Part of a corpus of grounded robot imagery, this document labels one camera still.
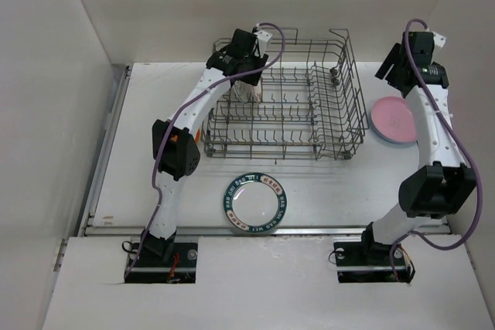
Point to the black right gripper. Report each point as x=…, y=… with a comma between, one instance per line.
x=393, y=58

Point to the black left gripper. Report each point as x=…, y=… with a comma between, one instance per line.
x=250, y=79

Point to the white plate green emblem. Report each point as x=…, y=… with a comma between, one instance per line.
x=241, y=92

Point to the pink plate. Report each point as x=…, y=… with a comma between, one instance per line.
x=392, y=120

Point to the white plate teal rim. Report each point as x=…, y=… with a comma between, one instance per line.
x=255, y=202

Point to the white plate orange sunburst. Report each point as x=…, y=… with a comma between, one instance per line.
x=257, y=93

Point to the blue plate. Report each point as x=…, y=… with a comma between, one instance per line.
x=390, y=143

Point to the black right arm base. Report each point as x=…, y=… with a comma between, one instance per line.
x=353, y=266

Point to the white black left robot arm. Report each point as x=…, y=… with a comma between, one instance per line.
x=175, y=148

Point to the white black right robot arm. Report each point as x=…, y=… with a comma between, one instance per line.
x=445, y=177

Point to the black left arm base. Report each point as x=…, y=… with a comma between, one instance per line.
x=178, y=268

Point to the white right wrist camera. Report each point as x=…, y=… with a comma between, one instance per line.
x=439, y=40

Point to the grey wire dish rack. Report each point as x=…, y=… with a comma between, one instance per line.
x=313, y=106

